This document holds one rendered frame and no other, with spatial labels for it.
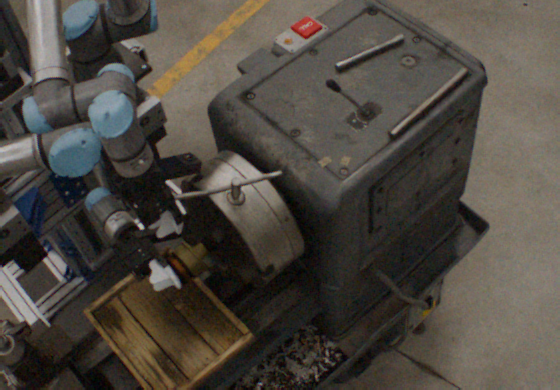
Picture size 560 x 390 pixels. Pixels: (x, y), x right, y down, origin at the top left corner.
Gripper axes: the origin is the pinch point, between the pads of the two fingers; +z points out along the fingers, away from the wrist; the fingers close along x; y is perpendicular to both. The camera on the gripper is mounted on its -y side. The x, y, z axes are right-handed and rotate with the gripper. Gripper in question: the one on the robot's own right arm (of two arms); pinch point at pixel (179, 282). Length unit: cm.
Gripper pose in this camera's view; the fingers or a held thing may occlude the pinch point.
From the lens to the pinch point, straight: 164.9
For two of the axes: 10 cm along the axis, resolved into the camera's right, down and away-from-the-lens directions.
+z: 6.5, 5.8, -4.9
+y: -7.6, 5.8, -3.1
